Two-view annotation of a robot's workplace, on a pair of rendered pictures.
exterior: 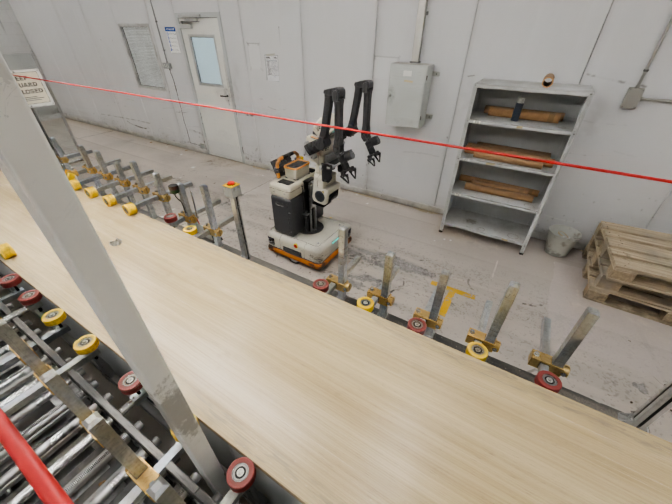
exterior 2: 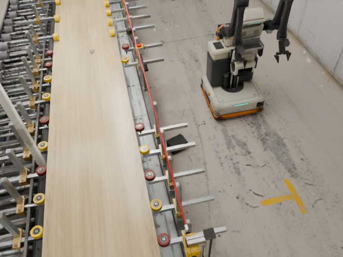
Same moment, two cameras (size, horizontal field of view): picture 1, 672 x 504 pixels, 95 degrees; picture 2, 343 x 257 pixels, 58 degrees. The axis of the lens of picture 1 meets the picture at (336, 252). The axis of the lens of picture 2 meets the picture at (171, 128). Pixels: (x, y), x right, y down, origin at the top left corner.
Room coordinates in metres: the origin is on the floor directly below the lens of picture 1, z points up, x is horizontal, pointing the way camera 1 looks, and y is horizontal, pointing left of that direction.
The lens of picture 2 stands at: (0.18, -1.45, 2.81)
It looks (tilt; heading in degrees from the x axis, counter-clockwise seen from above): 48 degrees down; 49
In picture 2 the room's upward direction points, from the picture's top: 4 degrees counter-clockwise
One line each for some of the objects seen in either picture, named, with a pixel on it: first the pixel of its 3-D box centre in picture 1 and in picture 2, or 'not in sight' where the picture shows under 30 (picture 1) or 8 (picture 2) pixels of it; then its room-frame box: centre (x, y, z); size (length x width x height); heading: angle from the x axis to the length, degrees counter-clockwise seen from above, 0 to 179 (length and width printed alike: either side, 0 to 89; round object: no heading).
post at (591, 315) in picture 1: (564, 352); (188, 238); (0.74, -0.89, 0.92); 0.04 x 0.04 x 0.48; 59
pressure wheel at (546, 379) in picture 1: (544, 387); (164, 242); (0.64, -0.78, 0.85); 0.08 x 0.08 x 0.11
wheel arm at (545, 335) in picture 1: (544, 353); (194, 236); (0.81, -0.88, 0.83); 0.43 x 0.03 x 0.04; 149
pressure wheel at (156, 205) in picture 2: (474, 357); (156, 207); (0.77, -0.57, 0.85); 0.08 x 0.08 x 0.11
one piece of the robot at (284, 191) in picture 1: (301, 197); (231, 60); (2.77, 0.35, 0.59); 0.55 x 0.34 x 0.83; 148
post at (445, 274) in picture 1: (435, 310); (170, 176); (1.00, -0.46, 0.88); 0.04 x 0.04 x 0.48; 59
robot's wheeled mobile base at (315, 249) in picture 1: (310, 236); (230, 92); (2.72, 0.27, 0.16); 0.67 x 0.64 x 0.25; 58
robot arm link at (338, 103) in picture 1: (338, 123); (239, 23); (2.29, -0.01, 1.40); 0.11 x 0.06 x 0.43; 149
